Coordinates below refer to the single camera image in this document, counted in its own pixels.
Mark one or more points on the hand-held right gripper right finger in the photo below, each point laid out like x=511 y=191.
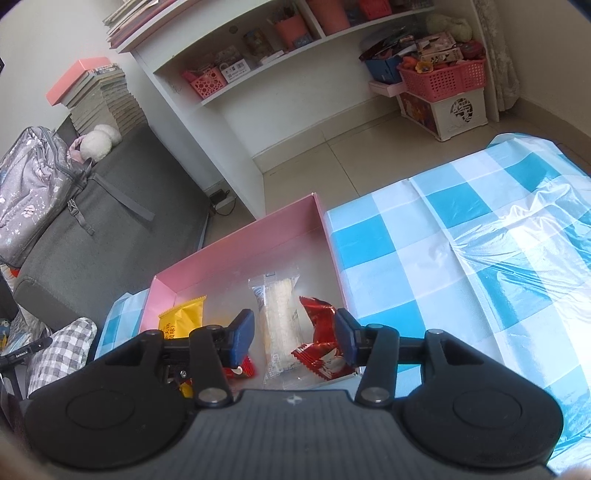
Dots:
x=346 y=337

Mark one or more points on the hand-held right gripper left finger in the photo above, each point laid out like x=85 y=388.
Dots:
x=242 y=334

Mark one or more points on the red snack packet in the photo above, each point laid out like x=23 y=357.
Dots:
x=321 y=360
x=241 y=370
x=317 y=321

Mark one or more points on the clear rice cracker packet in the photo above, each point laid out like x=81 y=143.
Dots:
x=281 y=318

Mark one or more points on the yellow snack packet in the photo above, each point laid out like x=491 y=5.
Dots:
x=184 y=316

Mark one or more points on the pink cardboard box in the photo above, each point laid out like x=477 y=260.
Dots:
x=258 y=249

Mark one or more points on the power strip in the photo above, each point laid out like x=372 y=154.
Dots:
x=221 y=199

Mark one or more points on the grey sofa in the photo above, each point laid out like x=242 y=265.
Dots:
x=115 y=230

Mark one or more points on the blue white checkered tablecloth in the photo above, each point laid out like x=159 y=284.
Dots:
x=461 y=207

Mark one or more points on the person's plaid trouser leg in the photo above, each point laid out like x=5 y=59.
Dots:
x=60 y=355

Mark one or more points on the white bookshelf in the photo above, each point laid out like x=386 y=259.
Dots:
x=217 y=134

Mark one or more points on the black device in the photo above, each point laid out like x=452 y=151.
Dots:
x=21 y=354

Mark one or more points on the white plush toy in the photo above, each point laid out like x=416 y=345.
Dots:
x=99 y=141

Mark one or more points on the white printed storage box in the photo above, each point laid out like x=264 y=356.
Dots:
x=445 y=115

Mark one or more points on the pink plastic tray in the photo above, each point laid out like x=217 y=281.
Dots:
x=385 y=88

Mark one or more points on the small pink perforated basket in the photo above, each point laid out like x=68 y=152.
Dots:
x=207 y=83

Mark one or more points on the grey patterned backpack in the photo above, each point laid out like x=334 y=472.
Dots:
x=32 y=184

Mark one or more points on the white label card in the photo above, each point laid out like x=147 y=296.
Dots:
x=236 y=70

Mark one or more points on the stack of grey books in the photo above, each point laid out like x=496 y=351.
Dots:
x=111 y=104

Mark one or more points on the blue storage box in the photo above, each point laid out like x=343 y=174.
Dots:
x=384 y=69

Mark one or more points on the large pink plastic basket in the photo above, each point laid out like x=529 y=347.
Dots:
x=443 y=79

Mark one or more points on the patterned jar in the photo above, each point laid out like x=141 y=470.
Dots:
x=256 y=42

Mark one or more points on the pink toy box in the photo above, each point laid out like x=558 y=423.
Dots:
x=438 y=47

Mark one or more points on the pink-covered book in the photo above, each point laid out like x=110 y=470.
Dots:
x=74 y=81

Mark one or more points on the pink pencil pot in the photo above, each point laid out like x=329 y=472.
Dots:
x=292 y=30

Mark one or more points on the lace curtain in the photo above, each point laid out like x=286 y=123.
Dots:
x=499 y=55

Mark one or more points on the large pink pot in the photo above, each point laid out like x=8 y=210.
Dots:
x=328 y=14

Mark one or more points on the cream plush toy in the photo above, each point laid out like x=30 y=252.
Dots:
x=449 y=25

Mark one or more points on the red basket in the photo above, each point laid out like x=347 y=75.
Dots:
x=375 y=7

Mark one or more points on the pile of books and papers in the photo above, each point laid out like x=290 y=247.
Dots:
x=134 y=16

